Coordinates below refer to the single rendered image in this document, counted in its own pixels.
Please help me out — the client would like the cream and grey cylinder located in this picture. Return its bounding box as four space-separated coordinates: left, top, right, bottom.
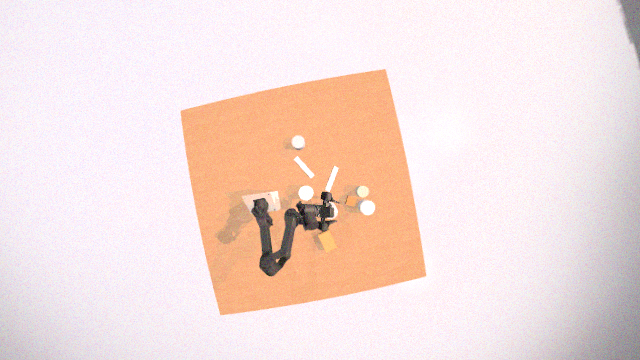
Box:
355 186 369 198

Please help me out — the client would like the white flat bar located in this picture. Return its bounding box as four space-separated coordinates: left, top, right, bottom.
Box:
294 156 315 178
325 166 339 192

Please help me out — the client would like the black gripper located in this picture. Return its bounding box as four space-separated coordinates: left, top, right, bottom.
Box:
312 191 340 232

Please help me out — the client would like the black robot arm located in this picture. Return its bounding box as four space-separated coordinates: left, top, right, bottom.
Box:
251 198 334 276

